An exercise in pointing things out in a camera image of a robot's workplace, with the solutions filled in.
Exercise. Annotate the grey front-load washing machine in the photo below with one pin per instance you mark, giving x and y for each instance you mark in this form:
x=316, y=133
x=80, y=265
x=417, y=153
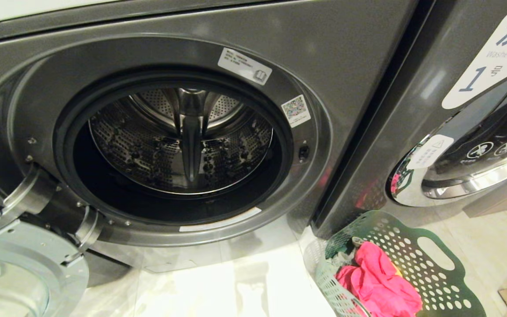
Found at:
x=346, y=53

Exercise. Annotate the grey washing machine with sign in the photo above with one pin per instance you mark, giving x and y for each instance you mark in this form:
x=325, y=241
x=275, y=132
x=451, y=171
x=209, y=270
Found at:
x=412, y=110

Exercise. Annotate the green perforated laundry basket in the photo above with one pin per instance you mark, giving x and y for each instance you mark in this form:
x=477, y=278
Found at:
x=429, y=273

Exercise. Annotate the closed chrome washing machine door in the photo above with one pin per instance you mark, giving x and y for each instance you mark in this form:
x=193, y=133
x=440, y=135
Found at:
x=478, y=167

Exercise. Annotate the open washing machine door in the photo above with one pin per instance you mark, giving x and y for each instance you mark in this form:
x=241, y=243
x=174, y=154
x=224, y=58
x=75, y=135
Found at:
x=29, y=255

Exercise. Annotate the steel perforated washer drum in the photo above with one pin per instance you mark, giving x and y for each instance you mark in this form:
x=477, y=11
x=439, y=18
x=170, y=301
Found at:
x=183, y=141

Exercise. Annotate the grey-green garment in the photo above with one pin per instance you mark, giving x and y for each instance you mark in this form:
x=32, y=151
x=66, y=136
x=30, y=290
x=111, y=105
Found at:
x=340, y=256

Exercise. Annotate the pink garment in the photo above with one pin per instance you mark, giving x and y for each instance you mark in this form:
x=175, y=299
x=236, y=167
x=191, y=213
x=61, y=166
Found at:
x=379, y=281

